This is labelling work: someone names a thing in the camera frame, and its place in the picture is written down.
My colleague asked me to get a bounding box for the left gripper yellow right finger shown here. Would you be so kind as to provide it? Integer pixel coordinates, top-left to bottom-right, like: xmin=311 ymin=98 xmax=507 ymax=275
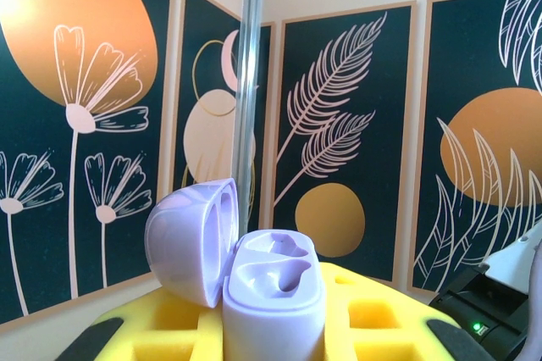
xmin=317 ymin=261 xmax=483 ymax=361

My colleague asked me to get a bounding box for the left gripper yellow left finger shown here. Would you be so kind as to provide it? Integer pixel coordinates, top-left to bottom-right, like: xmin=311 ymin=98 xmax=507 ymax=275
xmin=54 ymin=284 xmax=226 ymax=361

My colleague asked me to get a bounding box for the purple earbud charging case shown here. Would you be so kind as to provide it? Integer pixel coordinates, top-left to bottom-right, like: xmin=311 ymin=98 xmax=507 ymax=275
xmin=143 ymin=177 xmax=327 ymax=361

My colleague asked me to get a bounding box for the orange circle grass wall panel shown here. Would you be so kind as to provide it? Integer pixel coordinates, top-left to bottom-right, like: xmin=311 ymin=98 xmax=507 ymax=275
xmin=408 ymin=0 xmax=542 ymax=294

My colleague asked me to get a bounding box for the feather gold circle wall panel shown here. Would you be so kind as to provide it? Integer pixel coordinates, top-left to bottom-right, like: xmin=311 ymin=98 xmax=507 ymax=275
xmin=266 ymin=0 xmax=418 ymax=286

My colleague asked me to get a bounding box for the peach circle moon wall panel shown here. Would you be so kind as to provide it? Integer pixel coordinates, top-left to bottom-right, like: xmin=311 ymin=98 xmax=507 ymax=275
xmin=169 ymin=0 xmax=276 ymax=235

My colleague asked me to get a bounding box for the aluminium corner post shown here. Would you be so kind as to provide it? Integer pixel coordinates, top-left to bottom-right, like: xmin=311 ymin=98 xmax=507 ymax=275
xmin=230 ymin=0 xmax=267 ymax=226

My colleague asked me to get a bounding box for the orange circle flowers wall panel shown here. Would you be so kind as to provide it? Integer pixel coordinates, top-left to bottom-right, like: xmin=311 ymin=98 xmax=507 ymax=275
xmin=0 ymin=0 xmax=177 ymax=332

